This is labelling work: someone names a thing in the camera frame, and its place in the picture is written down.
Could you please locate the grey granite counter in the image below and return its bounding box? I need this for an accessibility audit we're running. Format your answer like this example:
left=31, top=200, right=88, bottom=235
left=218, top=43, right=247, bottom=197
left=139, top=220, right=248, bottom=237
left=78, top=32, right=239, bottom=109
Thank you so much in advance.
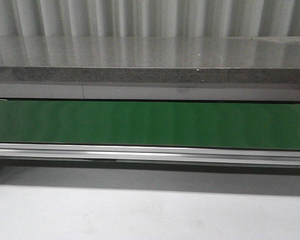
left=0, top=35, right=300, bottom=102

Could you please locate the white curtain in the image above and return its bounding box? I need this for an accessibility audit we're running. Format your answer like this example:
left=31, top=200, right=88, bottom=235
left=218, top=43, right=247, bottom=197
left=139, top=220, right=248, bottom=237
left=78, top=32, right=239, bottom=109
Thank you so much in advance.
left=0, top=0, right=300, bottom=37

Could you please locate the green conveyor belt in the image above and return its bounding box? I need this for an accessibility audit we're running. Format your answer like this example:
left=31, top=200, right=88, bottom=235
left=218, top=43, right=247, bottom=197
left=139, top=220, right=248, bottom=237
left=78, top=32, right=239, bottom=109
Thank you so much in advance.
left=0, top=99, right=300, bottom=168

